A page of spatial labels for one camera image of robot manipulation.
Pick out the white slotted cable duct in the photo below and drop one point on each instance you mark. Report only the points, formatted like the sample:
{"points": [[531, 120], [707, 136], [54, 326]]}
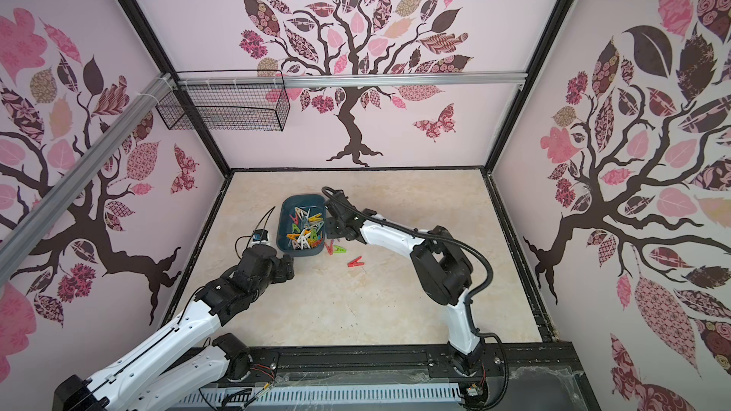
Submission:
{"points": [[323, 396]]}

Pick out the black wire basket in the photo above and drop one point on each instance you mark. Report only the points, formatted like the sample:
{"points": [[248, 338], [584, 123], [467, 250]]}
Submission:
{"points": [[228, 100]]}

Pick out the back aluminium rail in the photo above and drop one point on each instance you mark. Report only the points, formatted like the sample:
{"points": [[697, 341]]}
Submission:
{"points": [[457, 78]]}

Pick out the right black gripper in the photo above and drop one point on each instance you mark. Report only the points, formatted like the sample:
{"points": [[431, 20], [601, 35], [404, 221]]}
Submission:
{"points": [[334, 209]]}

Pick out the left aluminium rail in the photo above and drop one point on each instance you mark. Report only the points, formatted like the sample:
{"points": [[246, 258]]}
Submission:
{"points": [[31, 230]]}

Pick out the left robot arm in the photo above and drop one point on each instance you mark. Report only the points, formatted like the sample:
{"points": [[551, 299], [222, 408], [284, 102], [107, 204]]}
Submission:
{"points": [[186, 353]]}

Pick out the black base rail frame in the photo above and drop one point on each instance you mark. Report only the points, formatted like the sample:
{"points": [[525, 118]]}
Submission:
{"points": [[543, 376]]}

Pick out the dark teal storage box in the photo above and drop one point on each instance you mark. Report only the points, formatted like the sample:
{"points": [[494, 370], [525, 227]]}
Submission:
{"points": [[295, 236]]}

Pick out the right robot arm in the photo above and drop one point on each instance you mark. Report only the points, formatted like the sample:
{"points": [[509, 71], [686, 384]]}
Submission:
{"points": [[443, 270]]}

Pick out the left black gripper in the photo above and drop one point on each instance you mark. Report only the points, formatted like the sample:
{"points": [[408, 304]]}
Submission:
{"points": [[285, 269]]}

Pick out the aluminium rail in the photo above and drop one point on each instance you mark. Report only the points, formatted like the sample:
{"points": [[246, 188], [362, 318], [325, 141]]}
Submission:
{"points": [[457, 78], [31, 230]]}

